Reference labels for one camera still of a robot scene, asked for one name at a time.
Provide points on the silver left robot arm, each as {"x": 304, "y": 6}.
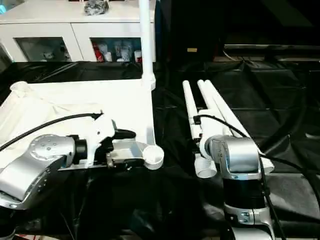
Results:
{"x": 37, "y": 160}

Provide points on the white plastic table leg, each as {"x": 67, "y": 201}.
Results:
{"x": 225, "y": 107}
{"x": 207, "y": 97}
{"x": 147, "y": 37}
{"x": 190, "y": 105}

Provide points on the white glass-door cabinet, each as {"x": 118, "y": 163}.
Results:
{"x": 62, "y": 27}

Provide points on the black television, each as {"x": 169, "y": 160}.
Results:
{"x": 275, "y": 46}

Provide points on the black plastic mat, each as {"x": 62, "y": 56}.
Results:
{"x": 275, "y": 100}

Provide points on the white cup with red label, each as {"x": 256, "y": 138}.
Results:
{"x": 138, "y": 56}

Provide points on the white plastic table top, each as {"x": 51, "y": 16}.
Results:
{"x": 87, "y": 105}

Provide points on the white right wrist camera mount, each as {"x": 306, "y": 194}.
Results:
{"x": 201, "y": 130}

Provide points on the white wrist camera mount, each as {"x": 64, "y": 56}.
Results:
{"x": 201, "y": 130}
{"x": 102, "y": 130}

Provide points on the shiny crumpled plastic bundle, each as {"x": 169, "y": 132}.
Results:
{"x": 96, "y": 7}

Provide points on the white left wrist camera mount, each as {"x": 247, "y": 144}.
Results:
{"x": 102, "y": 130}

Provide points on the red white bottle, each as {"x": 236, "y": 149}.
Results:
{"x": 97, "y": 52}

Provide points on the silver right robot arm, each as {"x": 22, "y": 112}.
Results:
{"x": 240, "y": 155}

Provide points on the black case with label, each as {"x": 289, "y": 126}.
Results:
{"x": 190, "y": 30}

